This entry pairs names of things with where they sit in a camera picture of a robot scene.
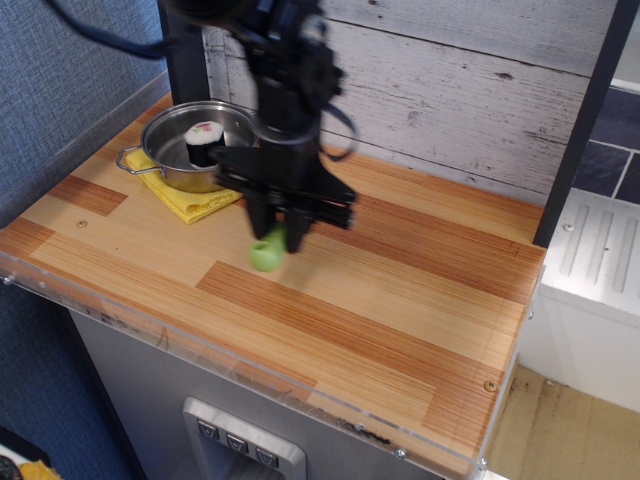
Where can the green handled grey spatula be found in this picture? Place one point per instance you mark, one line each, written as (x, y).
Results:
(267, 253)

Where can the clear acrylic table guard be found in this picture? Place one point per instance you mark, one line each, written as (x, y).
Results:
(407, 356)

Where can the stainless steel pot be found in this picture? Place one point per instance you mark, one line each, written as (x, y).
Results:
(175, 143)

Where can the dark vertical post right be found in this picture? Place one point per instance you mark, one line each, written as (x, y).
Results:
(607, 61)

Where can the yellow cloth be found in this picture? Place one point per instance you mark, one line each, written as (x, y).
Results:
(189, 207)

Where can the silver dispenser button panel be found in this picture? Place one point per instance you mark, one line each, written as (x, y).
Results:
(228, 447)

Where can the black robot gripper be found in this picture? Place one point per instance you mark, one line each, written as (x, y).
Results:
(286, 176)

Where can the dark vertical post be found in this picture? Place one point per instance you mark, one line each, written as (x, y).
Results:
(607, 61)
(185, 59)

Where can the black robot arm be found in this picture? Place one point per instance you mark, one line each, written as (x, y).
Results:
(296, 78)

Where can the grey toy fridge cabinet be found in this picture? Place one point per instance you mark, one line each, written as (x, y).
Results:
(165, 400)

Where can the yellow object bottom left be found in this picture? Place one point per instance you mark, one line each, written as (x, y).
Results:
(37, 471)

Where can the white toy sink unit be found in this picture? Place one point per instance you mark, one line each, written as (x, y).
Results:
(583, 328)

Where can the dark vertical post left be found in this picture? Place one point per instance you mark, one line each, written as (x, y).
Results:
(185, 59)

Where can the toy sushi roll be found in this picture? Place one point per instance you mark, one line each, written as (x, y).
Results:
(200, 138)

